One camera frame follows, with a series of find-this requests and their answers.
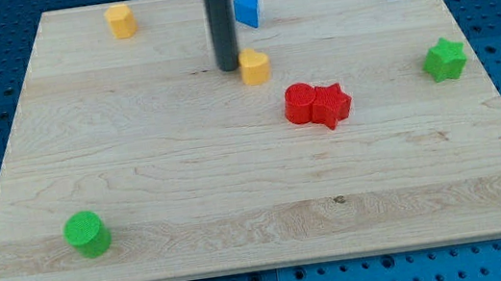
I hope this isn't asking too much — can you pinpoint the red cylinder block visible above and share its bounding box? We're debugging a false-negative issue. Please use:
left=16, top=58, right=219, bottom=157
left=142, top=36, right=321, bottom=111
left=284, top=83, right=316, bottom=124

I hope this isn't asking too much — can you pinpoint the yellow heart block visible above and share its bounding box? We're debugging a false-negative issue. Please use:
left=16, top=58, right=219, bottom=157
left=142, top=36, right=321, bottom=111
left=238, top=48, right=271, bottom=86

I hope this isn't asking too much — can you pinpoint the red star block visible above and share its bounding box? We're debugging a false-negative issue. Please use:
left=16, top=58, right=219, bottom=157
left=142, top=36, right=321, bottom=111
left=311, top=84, right=352, bottom=130

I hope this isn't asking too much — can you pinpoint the light wooden board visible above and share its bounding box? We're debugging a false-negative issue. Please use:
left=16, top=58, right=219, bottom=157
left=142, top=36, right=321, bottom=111
left=0, top=0, right=501, bottom=281

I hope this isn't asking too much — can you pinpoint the blue triangle block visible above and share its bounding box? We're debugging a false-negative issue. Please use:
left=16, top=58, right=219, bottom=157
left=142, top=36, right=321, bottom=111
left=234, top=0, right=260, bottom=28

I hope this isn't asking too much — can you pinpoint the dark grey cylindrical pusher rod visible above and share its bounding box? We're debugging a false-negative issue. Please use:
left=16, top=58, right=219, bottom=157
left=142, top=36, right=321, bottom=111
left=203, top=0, right=238, bottom=72

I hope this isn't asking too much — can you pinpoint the yellow hexagon block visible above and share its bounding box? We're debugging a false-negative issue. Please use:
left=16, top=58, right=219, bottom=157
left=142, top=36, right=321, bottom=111
left=104, top=4, right=138, bottom=39

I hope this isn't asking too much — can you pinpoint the green cylinder block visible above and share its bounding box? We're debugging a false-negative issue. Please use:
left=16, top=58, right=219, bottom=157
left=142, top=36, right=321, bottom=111
left=63, top=211, right=112, bottom=259

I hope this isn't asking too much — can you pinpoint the green star block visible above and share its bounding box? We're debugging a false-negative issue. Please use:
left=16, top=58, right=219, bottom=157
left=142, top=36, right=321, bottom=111
left=423, top=38, right=467, bottom=83

